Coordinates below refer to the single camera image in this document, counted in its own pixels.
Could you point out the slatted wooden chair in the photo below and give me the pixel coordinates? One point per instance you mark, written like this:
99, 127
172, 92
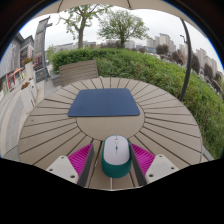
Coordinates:
78, 71

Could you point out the far apartment buildings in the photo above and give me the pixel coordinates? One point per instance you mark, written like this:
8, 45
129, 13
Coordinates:
203, 56

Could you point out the grey shop building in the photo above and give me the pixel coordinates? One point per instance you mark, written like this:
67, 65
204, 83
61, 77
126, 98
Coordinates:
13, 60

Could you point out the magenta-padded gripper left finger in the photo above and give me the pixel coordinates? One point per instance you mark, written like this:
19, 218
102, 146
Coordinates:
80, 160

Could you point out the white planter with flowers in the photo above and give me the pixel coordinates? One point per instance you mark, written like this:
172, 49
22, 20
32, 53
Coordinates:
28, 98
29, 70

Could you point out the dark blue mouse pad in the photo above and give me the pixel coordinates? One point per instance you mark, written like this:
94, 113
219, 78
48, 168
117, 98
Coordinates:
103, 102

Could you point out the grey metal chair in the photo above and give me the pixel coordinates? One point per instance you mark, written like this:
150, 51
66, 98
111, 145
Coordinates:
10, 152

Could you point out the tall grey sign pillar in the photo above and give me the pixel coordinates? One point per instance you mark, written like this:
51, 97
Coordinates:
40, 46

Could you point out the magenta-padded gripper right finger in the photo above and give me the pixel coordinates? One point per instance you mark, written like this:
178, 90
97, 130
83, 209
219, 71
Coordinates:
144, 160

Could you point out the white and teal computer mouse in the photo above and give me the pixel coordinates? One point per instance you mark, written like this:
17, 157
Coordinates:
116, 156

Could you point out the dark curved umbrella pole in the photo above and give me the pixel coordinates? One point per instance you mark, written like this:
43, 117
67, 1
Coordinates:
188, 60

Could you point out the beige patio umbrella canopy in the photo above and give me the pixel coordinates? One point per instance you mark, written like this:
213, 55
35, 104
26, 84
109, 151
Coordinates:
100, 2

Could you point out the green hedge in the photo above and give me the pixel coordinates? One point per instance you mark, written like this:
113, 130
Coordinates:
160, 73

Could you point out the round leafy tree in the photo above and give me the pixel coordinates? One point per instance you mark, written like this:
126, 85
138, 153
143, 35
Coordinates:
122, 26

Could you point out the tall bare-trunk tree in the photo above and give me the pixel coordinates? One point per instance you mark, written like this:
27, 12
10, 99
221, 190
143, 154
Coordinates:
80, 33

